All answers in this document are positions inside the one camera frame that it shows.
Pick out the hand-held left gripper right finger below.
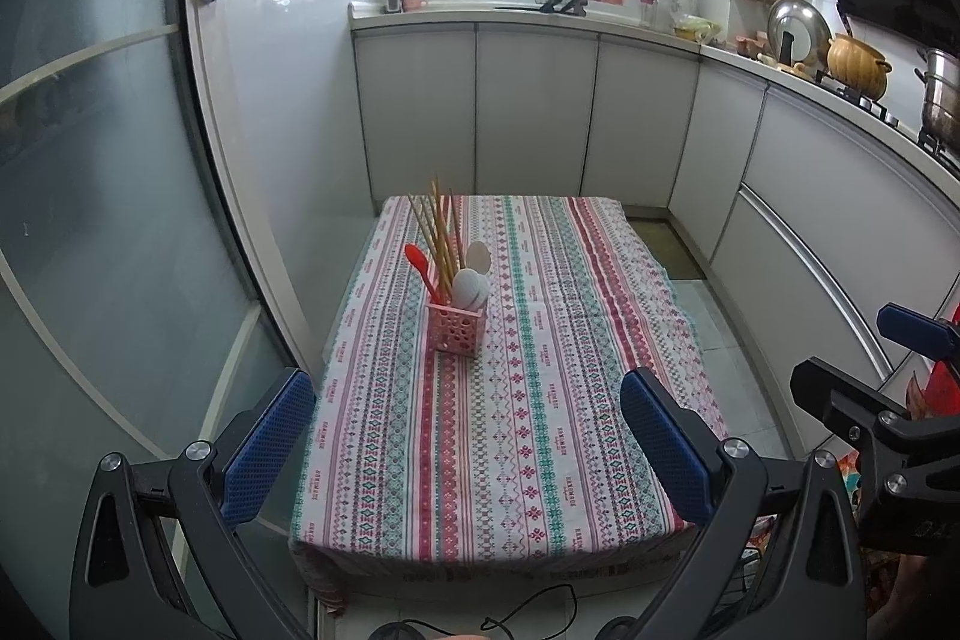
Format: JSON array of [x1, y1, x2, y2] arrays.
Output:
[[619, 366, 871, 640]]

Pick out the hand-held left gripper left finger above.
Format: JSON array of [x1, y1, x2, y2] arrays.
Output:
[[69, 368, 317, 640]]

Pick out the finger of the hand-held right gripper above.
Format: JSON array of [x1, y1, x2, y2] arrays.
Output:
[[790, 356, 960, 461], [876, 302, 960, 363]]

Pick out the pink perforated utensil holder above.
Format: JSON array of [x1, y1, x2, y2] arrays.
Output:
[[426, 299, 488, 356]]

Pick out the red spoon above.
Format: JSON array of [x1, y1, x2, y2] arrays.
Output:
[[405, 244, 445, 305]]

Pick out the bundle of wooden chopsticks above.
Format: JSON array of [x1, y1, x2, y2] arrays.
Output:
[[407, 176, 462, 304]]

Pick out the person's right hand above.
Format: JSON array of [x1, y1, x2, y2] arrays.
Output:
[[862, 550, 960, 618]]

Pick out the red plastic bag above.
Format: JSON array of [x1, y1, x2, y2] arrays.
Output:
[[900, 359, 960, 420]]

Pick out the striped patterned tablecloth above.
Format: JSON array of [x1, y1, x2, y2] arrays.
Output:
[[289, 194, 732, 600]]

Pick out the brown floor mat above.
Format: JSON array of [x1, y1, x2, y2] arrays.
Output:
[[630, 216, 707, 281]]

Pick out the gas stove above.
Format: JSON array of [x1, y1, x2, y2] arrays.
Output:
[[817, 70, 960, 161]]

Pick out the steel stockpot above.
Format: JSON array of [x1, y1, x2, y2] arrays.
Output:
[[915, 47, 960, 150]]

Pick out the yellow clay pot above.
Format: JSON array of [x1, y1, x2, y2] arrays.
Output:
[[826, 34, 893, 101]]

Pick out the frosted glass sliding door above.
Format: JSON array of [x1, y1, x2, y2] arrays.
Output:
[[0, 0, 316, 640]]

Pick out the steel wok lid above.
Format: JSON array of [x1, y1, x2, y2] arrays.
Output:
[[766, 0, 830, 67]]

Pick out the white kitchen cabinets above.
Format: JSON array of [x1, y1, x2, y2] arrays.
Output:
[[349, 2, 960, 453]]

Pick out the black cable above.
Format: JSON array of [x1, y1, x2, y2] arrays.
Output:
[[375, 584, 578, 640]]

